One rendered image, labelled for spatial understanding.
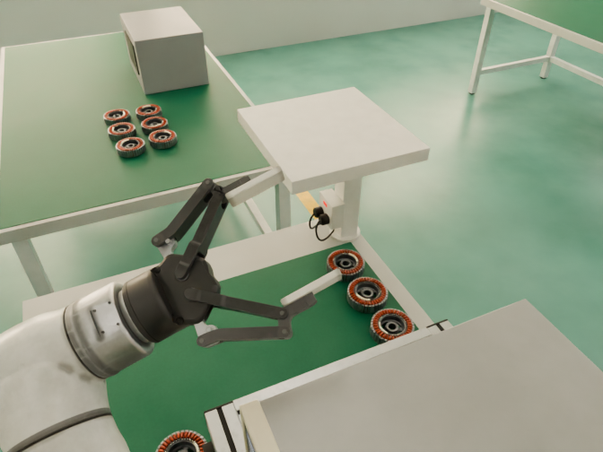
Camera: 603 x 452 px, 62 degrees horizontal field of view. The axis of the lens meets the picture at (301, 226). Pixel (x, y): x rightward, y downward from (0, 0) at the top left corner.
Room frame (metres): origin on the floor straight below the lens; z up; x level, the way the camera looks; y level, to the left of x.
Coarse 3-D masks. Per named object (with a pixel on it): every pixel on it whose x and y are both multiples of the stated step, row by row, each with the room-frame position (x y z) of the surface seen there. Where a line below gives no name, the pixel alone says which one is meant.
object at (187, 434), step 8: (184, 432) 0.55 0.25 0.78; (192, 432) 0.55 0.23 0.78; (168, 440) 0.53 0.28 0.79; (176, 440) 0.53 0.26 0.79; (184, 440) 0.53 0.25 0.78; (192, 440) 0.53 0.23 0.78; (200, 440) 0.53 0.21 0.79; (160, 448) 0.51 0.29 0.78; (168, 448) 0.51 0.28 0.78; (176, 448) 0.52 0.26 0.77; (184, 448) 0.52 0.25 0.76; (192, 448) 0.52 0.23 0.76; (200, 448) 0.51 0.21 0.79
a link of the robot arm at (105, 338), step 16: (112, 288) 0.37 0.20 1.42; (80, 304) 0.35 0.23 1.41; (96, 304) 0.34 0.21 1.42; (112, 304) 0.34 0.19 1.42; (80, 320) 0.33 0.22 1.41; (96, 320) 0.33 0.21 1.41; (112, 320) 0.33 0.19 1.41; (128, 320) 0.34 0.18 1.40; (80, 336) 0.32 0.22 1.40; (96, 336) 0.32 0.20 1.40; (112, 336) 0.32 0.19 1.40; (128, 336) 0.32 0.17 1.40; (80, 352) 0.31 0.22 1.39; (96, 352) 0.31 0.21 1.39; (112, 352) 0.31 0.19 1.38; (128, 352) 0.31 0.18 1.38; (144, 352) 0.32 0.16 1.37; (96, 368) 0.30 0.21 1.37; (112, 368) 0.31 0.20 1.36
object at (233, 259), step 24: (240, 240) 1.21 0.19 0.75; (264, 240) 1.21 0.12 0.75; (288, 240) 1.21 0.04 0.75; (312, 240) 1.21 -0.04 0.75; (360, 240) 1.21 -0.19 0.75; (216, 264) 1.10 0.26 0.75; (240, 264) 1.10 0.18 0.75; (264, 264) 1.10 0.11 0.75; (384, 264) 1.10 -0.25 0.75; (72, 288) 1.00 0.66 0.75; (96, 288) 1.00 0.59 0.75; (24, 312) 0.91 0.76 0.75; (408, 312) 0.91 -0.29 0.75
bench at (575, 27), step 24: (504, 0) 3.87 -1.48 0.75; (528, 0) 3.87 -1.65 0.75; (552, 0) 3.87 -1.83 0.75; (576, 0) 3.87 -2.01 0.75; (600, 0) 3.87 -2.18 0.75; (552, 24) 3.34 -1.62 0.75; (576, 24) 3.33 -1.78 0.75; (600, 24) 3.33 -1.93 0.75; (480, 48) 3.91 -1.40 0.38; (552, 48) 4.22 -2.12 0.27; (600, 48) 2.97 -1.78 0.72; (480, 72) 3.92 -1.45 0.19; (576, 72) 3.96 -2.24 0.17
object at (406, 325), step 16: (336, 256) 1.10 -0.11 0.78; (352, 256) 1.10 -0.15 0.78; (352, 272) 1.03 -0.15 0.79; (352, 288) 0.96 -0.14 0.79; (368, 288) 0.99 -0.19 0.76; (384, 288) 0.96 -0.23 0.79; (352, 304) 0.92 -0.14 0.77; (368, 304) 0.91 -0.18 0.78; (384, 304) 0.92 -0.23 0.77; (384, 320) 0.87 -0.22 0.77; (400, 320) 0.86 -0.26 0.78; (384, 336) 0.80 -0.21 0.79
